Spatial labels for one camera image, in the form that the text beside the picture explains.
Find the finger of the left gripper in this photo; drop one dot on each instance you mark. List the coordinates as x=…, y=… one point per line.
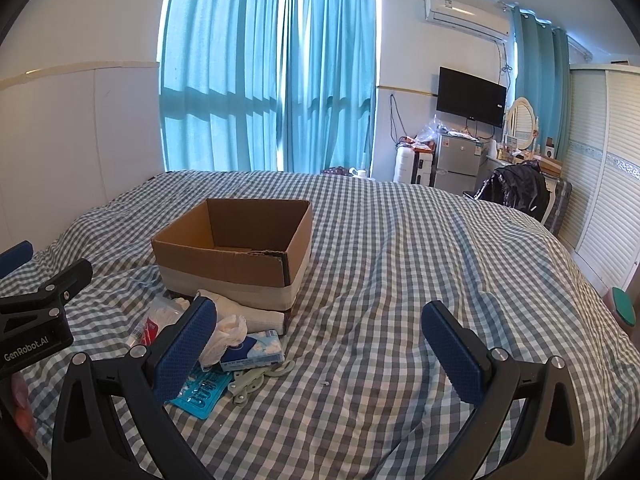
x=58, y=291
x=15, y=257

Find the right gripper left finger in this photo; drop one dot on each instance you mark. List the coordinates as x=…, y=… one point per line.
x=89, y=442

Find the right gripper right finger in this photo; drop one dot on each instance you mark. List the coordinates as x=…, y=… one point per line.
x=546, y=442

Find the clear plastic cup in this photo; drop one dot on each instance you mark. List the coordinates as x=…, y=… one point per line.
x=161, y=313

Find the teal blister pack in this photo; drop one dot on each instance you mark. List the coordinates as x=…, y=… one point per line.
x=202, y=391

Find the blue tissue pack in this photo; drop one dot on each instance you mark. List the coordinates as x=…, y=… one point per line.
x=256, y=350

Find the white lace cloth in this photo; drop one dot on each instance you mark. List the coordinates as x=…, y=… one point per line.
x=228, y=332

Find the white headboard panel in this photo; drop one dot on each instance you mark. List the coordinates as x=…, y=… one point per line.
x=73, y=137

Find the teal round lid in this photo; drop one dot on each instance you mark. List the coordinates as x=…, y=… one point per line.
x=620, y=305

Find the white plastic hook piece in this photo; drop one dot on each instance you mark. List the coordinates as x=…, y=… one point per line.
x=247, y=382

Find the checkered bed sheet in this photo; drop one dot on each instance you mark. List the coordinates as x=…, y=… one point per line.
x=366, y=399

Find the open cardboard box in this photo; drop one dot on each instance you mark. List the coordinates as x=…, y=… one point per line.
x=254, y=252

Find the rolled white sock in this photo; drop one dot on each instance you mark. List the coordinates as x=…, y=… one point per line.
x=256, y=320

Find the black jacket on chair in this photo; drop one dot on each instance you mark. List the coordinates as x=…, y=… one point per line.
x=520, y=186

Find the white louvered wardrobe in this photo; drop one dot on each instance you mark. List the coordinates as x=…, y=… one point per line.
x=601, y=224

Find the silver mini fridge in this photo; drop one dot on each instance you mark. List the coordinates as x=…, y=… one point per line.
x=456, y=163

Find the left blue curtain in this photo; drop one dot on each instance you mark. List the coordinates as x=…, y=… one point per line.
x=219, y=85

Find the blue curtain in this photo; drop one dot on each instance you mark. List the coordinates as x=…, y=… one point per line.
x=328, y=84
x=219, y=85
x=544, y=75

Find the white cylinder appliance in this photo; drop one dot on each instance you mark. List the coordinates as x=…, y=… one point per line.
x=404, y=164

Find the white oval mirror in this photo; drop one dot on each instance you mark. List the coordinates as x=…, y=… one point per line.
x=521, y=125

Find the right blue curtain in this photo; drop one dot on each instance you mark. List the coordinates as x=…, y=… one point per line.
x=328, y=84

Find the far blue curtain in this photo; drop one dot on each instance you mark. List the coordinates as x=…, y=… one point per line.
x=544, y=75

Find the white air conditioner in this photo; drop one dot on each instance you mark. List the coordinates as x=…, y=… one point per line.
x=475, y=21

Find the black wall television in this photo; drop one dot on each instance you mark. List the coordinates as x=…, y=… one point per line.
x=471, y=97

